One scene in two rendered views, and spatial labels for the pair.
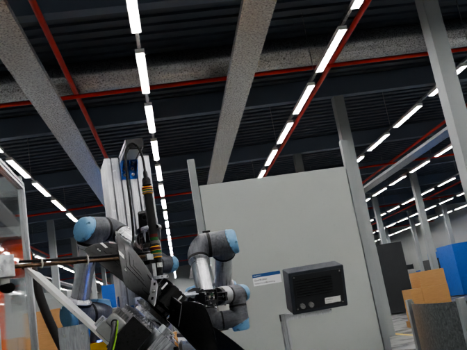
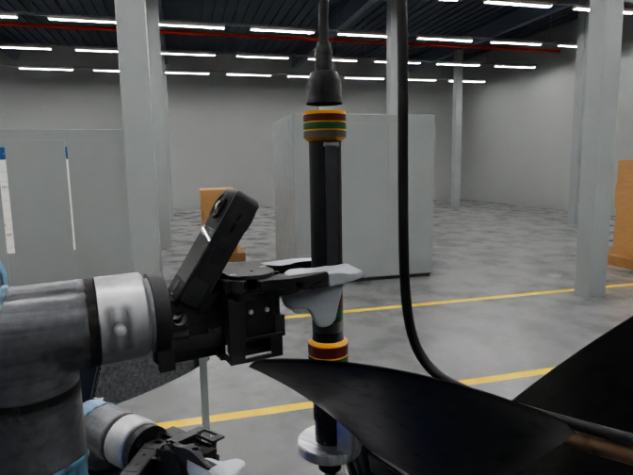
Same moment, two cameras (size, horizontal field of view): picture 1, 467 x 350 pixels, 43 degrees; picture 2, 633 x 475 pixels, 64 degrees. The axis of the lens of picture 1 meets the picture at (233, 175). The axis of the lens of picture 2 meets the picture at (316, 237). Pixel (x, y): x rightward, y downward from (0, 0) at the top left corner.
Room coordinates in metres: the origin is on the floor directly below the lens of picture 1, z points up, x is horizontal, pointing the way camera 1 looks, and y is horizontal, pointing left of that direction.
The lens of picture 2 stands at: (2.38, 0.87, 1.58)
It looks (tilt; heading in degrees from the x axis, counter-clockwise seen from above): 8 degrees down; 262
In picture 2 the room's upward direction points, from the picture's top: 1 degrees counter-clockwise
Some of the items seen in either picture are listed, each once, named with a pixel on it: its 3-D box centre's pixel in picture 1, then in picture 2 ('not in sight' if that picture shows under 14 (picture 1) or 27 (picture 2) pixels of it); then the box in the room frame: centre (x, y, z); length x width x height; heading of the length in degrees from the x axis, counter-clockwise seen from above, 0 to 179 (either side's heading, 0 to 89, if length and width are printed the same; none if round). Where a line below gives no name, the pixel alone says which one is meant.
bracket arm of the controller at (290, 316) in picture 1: (305, 313); not in sight; (2.75, -0.22, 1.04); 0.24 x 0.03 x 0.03; 100
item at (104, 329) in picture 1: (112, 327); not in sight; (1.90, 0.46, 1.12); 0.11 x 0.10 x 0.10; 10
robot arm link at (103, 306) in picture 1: (99, 312); not in sight; (2.96, 0.77, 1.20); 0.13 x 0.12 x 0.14; 143
